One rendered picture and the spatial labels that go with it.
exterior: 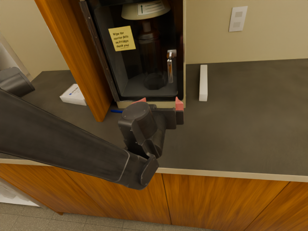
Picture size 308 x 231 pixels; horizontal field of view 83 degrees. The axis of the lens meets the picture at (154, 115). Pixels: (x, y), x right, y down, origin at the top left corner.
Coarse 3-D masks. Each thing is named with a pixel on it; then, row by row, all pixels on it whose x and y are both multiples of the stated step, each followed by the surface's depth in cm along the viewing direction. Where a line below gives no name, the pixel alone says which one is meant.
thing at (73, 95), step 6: (66, 90) 95; (72, 90) 94; (78, 90) 93; (60, 96) 91; (66, 96) 90; (72, 96) 90; (78, 96) 89; (66, 102) 93; (72, 102) 91; (78, 102) 89; (84, 102) 87
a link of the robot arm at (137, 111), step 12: (132, 108) 35; (144, 108) 33; (120, 120) 33; (132, 120) 31; (144, 120) 32; (132, 132) 32; (144, 132) 34; (132, 144) 35; (144, 156) 35; (144, 168) 32; (156, 168) 35; (144, 180) 32
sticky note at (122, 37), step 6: (114, 30) 57; (120, 30) 57; (126, 30) 57; (114, 36) 58; (120, 36) 58; (126, 36) 58; (132, 36) 58; (114, 42) 60; (120, 42) 60; (126, 42) 59; (132, 42) 59; (120, 48) 61; (126, 48) 61; (132, 48) 61
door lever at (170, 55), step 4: (168, 56) 61; (172, 56) 60; (168, 60) 57; (168, 64) 58; (168, 68) 59; (168, 72) 60; (172, 72) 60; (168, 76) 61; (172, 76) 61; (172, 80) 62
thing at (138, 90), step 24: (96, 0) 52; (120, 0) 51; (144, 0) 50; (168, 0) 49; (96, 24) 57; (120, 24) 56; (144, 24) 55; (168, 24) 54; (144, 48) 60; (168, 48) 59; (120, 72) 68; (144, 72) 67; (120, 96) 77; (144, 96) 75; (168, 96) 74
